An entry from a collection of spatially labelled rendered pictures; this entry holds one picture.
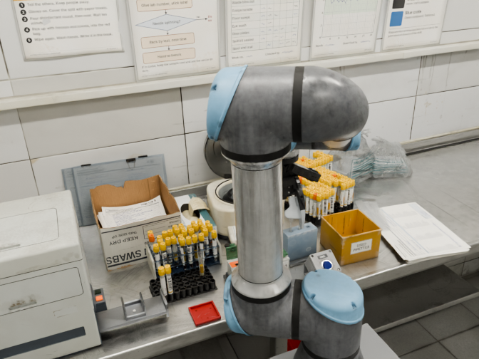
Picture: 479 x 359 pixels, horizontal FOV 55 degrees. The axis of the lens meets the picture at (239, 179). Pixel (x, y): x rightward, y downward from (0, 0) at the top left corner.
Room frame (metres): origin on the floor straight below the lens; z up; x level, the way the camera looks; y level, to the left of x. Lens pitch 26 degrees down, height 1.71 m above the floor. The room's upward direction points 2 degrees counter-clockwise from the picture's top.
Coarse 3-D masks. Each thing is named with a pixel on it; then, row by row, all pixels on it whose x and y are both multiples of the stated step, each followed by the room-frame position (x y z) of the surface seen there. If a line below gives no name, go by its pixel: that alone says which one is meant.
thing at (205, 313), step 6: (192, 306) 0.94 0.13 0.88; (198, 306) 0.95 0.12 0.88; (204, 306) 0.95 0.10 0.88; (210, 306) 0.95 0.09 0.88; (192, 312) 0.93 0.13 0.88; (198, 312) 0.93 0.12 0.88; (204, 312) 0.93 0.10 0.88; (210, 312) 0.93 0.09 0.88; (216, 312) 0.93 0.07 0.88; (192, 318) 0.90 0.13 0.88; (198, 318) 0.90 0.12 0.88; (204, 318) 0.90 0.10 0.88; (210, 318) 0.90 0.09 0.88; (216, 318) 0.90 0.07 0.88; (198, 324) 0.88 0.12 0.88
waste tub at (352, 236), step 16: (336, 224) 1.24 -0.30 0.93; (352, 224) 1.26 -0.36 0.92; (368, 224) 1.20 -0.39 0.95; (320, 240) 1.22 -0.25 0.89; (336, 240) 1.13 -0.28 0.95; (352, 240) 1.11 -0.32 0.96; (368, 240) 1.13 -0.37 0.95; (336, 256) 1.13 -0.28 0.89; (352, 256) 1.12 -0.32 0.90; (368, 256) 1.13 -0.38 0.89
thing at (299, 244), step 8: (304, 224) 1.18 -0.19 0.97; (312, 224) 1.18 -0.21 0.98; (288, 232) 1.14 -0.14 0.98; (296, 232) 1.14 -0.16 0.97; (304, 232) 1.14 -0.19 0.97; (312, 232) 1.15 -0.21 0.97; (288, 240) 1.12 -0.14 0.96; (296, 240) 1.13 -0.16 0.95; (304, 240) 1.14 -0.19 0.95; (312, 240) 1.15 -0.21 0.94; (288, 248) 1.12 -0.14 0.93; (296, 248) 1.13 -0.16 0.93; (304, 248) 1.14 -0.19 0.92; (312, 248) 1.15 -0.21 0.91; (288, 256) 1.12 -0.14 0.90; (296, 256) 1.13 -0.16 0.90; (304, 256) 1.14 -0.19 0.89; (296, 264) 1.11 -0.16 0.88
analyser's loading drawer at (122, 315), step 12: (144, 300) 0.94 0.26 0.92; (156, 300) 0.94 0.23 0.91; (108, 312) 0.90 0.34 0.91; (120, 312) 0.90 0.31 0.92; (132, 312) 0.89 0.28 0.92; (144, 312) 0.88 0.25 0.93; (156, 312) 0.89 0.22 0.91; (168, 312) 0.90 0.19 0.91; (108, 324) 0.85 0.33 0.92; (120, 324) 0.85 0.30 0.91
